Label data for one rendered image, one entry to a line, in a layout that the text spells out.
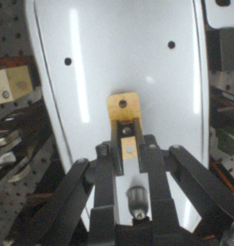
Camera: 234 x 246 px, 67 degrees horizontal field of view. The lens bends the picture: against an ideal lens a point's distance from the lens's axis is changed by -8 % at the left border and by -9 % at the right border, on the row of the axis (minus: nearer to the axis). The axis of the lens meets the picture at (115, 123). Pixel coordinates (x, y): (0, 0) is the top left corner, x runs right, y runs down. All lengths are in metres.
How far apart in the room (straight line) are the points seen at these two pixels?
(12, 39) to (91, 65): 0.41
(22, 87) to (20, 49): 0.39
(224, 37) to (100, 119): 0.21
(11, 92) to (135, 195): 0.22
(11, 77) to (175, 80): 0.19
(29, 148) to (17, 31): 0.42
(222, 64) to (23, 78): 0.26
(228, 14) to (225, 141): 0.17
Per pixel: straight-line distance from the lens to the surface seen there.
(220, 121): 0.36
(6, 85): 0.21
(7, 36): 0.64
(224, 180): 0.43
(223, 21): 0.28
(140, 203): 0.29
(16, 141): 0.24
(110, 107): 0.23
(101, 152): 0.16
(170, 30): 0.25
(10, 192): 0.85
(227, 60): 0.31
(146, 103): 0.25
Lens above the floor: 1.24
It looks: 70 degrees down
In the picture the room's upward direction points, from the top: 177 degrees counter-clockwise
